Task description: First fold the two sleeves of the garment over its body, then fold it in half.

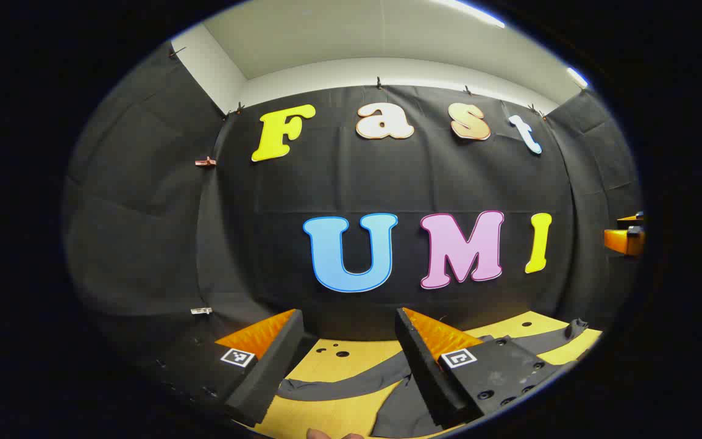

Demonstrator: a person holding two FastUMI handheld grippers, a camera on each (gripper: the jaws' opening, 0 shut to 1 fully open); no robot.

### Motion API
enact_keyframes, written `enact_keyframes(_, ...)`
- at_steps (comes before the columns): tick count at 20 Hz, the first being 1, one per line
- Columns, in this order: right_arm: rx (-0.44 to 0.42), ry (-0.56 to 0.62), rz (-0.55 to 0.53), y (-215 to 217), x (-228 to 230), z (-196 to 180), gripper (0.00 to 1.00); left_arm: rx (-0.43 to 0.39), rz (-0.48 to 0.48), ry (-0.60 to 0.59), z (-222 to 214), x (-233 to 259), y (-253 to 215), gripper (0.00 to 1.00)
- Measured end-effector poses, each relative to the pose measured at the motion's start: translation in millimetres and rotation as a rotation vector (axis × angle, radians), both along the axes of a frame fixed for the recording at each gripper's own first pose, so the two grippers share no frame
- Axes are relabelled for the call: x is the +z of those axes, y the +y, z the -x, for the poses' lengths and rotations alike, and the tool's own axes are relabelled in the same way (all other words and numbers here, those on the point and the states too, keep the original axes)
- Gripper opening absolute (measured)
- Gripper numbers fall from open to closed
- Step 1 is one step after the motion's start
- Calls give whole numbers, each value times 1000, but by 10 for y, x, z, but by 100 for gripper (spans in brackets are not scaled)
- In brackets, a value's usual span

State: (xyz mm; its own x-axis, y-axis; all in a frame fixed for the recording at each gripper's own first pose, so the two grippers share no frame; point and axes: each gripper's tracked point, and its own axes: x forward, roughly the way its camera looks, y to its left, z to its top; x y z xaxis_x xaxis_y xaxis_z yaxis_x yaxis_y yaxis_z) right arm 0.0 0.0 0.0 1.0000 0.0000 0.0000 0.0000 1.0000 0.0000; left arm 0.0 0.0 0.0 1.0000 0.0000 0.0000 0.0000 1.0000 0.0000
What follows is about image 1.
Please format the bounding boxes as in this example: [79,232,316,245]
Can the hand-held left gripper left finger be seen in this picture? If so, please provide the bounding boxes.
[156,309,305,427]

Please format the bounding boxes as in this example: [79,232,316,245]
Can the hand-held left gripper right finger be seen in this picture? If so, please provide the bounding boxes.
[395,307,571,430]

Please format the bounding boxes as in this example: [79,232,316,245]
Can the grey button shirt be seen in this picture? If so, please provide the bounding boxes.
[278,318,589,438]

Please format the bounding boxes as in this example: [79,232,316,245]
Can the black backdrop cloth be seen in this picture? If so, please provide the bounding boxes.
[62,43,644,366]

